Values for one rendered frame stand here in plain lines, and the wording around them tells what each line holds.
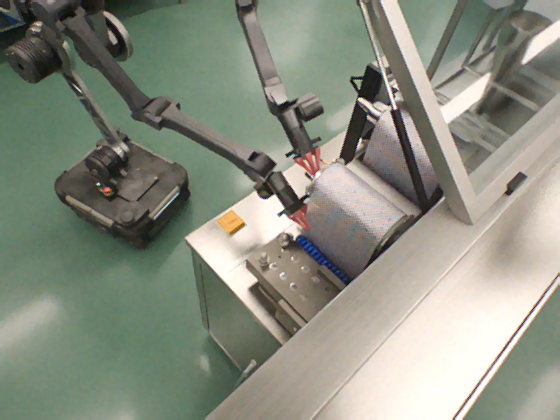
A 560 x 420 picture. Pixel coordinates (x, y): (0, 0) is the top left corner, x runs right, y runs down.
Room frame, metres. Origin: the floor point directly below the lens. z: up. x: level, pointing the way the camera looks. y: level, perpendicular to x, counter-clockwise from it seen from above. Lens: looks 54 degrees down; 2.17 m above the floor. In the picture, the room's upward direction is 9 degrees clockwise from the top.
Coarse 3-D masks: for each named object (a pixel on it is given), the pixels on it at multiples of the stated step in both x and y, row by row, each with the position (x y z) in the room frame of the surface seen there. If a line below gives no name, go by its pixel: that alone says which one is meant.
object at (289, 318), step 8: (280, 304) 0.50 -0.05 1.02; (288, 304) 0.50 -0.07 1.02; (280, 312) 0.49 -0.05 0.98; (288, 312) 0.48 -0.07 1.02; (296, 312) 0.48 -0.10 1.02; (280, 320) 0.49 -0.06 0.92; (288, 320) 0.47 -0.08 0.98; (296, 320) 0.46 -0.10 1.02; (304, 320) 0.46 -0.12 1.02; (288, 328) 0.46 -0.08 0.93; (296, 328) 0.45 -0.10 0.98
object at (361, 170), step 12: (348, 168) 0.87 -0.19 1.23; (360, 168) 0.87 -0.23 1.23; (372, 180) 0.83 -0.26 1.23; (384, 180) 0.85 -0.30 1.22; (384, 192) 0.79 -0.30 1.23; (396, 192) 0.80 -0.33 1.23; (396, 204) 0.76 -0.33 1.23; (408, 204) 0.76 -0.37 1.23; (408, 216) 0.72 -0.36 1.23; (420, 216) 0.75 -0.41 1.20; (408, 228) 0.71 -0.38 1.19
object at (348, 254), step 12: (312, 204) 0.74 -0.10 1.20; (312, 216) 0.73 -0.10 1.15; (324, 216) 0.70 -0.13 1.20; (312, 228) 0.72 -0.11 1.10; (324, 228) 0.70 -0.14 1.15; (336, 228) 0.67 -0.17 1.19; (312, 240) 0.71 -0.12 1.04; (324, 240) 0.69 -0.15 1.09; (336, 240) 0.66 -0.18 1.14; (348, 240) 0.64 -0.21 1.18; (324, 252) 0.68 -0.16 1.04; (336, 252) 0.66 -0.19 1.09; (348, 252) 0.63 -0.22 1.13; (360, 252) 0.61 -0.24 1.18; (336, 264) 0.65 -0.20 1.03; (348, 264) 0.62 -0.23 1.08; (360, 264) 0.60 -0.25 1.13; (348, 276) 0.61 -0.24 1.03
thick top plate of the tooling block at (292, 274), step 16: (272, 240) 0.70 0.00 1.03; (256, 256) 0.63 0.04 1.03; (272, 256) 0.64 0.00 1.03; (288, 256) 0.65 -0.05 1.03; (304, 256) 0.66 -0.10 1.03; (256, 272) 0.59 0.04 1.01; (272, 272) 0.59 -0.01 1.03; (288, 272) 0.60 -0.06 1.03; (304, 272) 0.60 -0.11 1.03; (272, 288) 0.54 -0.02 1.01; (288, 288) 0.54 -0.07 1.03; (304, 288) 0.55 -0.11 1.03; (320, 288) 0.56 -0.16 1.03; (304, 304) 0.50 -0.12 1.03; (320, 304) 0.51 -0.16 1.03
